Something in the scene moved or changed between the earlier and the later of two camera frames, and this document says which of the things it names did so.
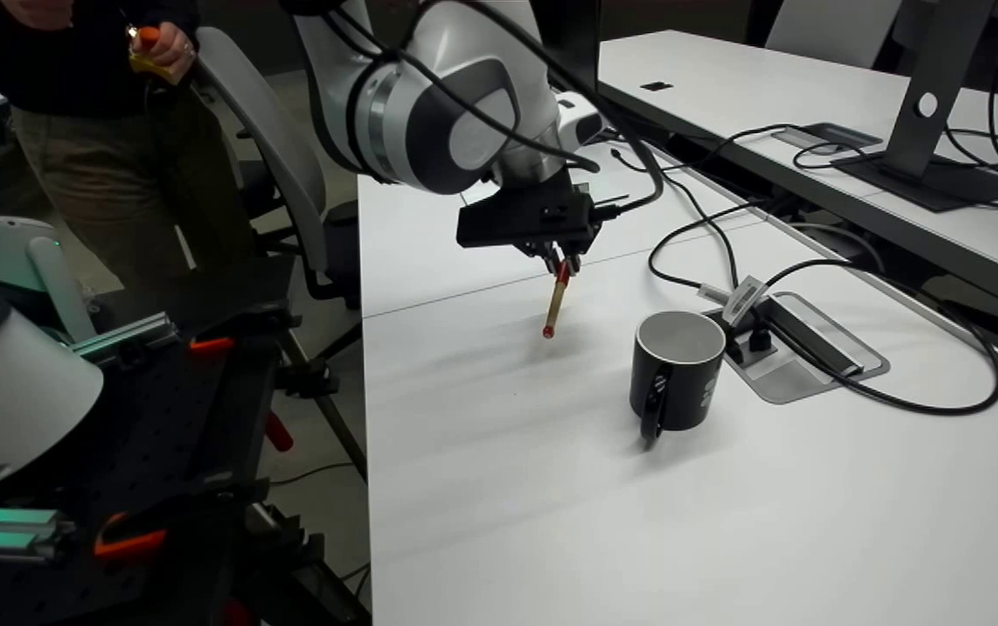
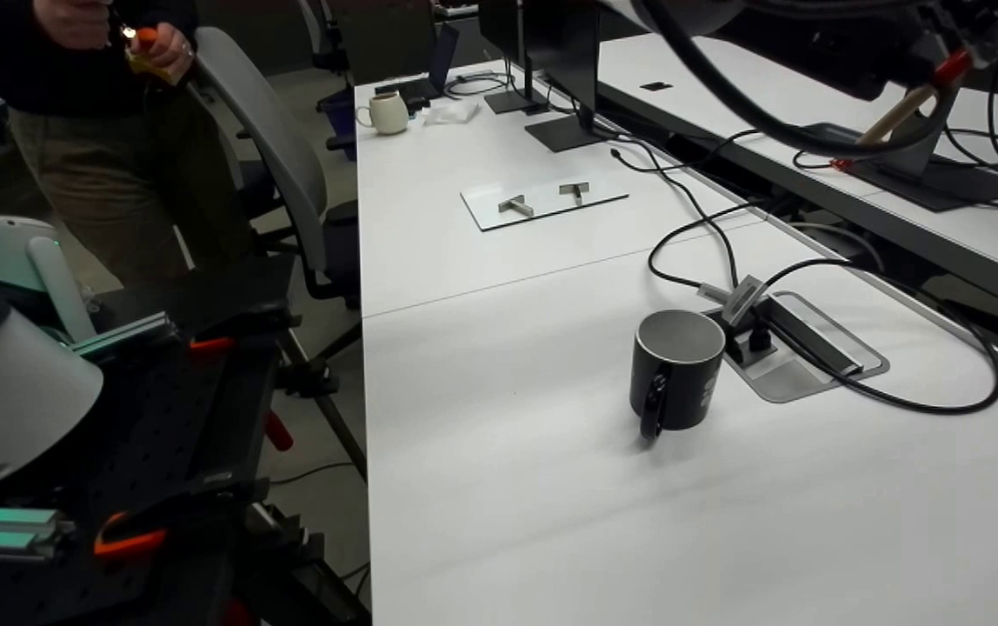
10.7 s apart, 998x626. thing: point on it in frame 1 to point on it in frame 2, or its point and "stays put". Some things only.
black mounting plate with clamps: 154,496 stays put
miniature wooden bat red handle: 562,276 to 920,94
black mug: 671,378 stays put
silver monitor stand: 916,168 stays put
